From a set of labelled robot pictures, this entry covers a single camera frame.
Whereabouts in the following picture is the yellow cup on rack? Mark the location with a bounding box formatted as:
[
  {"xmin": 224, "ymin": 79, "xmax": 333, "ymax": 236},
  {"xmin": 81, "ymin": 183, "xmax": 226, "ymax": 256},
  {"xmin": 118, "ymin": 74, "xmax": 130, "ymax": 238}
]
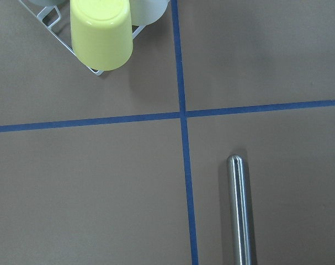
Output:
[{"xmin": 70, "ymin": 0, "xmax": 133, "ymax": 71}]

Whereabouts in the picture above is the white cup on rack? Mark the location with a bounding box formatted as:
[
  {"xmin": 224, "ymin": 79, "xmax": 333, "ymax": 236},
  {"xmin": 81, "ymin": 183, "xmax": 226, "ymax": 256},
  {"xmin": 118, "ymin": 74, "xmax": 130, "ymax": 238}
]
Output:
[{"xmin": 129, "ymin": 0, "xmax": 169, "ymax": 26}]

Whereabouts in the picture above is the steel muddler black tip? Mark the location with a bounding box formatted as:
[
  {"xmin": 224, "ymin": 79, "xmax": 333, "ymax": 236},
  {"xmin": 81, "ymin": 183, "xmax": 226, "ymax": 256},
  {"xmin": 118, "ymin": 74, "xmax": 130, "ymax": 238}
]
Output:
[{"xmin": 227, "ymin": 154, "xmax": 252, "ymax": 264}]

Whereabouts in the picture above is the white wire cup rack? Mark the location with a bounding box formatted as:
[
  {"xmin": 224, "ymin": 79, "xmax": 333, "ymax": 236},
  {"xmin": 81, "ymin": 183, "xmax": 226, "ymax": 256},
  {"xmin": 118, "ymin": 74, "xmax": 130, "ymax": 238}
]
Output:
[{"xmin": 18, "ymin": 0, "xmax": 148, "ymax": 77}]

